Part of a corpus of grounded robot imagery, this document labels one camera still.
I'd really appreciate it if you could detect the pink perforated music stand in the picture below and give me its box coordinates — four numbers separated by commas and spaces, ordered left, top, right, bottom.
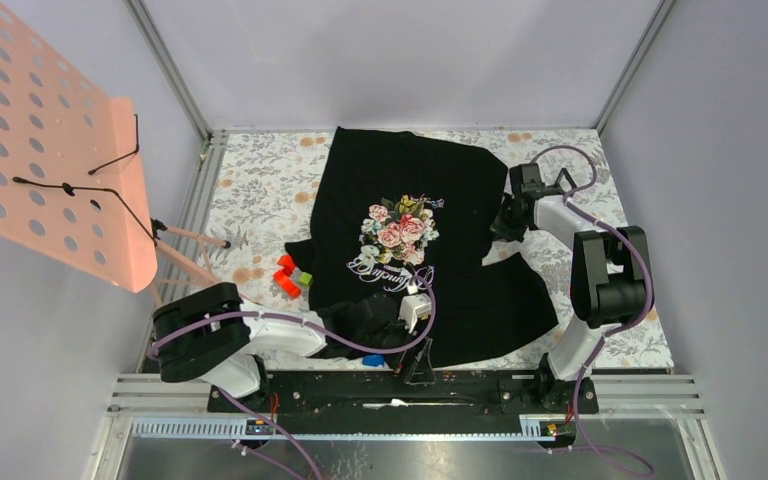
0, 2, 218, 293

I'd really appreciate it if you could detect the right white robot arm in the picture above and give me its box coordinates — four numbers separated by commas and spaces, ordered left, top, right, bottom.
491, 163, 654, 412

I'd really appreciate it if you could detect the green cube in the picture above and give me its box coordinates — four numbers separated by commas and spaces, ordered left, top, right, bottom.
299, 272, 313, 288

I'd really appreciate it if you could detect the purple cable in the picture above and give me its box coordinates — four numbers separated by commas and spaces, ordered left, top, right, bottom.
146, 274, 438, 480
529, 144, 658, 480

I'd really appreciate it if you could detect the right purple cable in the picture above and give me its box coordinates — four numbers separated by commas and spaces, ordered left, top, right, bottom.
529, 144, 658, 480

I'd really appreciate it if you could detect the floral table mat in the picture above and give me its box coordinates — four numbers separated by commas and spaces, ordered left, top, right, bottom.
199, 129, 674, 371

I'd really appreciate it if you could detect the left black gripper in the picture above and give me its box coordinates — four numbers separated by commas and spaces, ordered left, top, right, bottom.
353, 308, 435, 384

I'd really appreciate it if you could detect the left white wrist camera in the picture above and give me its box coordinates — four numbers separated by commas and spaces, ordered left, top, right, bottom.
399, 285, 432, 333

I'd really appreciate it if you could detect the blue clip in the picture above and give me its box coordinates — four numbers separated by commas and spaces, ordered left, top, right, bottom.
361, 354, 387, 368

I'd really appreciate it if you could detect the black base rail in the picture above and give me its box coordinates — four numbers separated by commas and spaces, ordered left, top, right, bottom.
241, 370, 599, 427

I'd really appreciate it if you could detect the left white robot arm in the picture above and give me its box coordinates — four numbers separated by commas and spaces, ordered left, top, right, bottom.
147, 280, 437, 411

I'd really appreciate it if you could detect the orange red block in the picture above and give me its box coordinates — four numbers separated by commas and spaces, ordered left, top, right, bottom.
273, 254, 301, 299

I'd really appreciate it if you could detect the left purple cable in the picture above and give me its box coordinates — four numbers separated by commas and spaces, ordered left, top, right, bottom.
146, 274, 438, 480

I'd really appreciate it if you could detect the grey cable duct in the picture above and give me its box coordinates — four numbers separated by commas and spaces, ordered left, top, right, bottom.
130, 415, 571, 442

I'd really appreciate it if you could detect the black brooch box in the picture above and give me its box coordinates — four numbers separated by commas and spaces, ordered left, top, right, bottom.
552, 167, 578, 195

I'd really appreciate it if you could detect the black floral t-shirt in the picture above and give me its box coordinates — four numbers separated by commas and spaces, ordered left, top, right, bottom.
286, 128, 557, 367

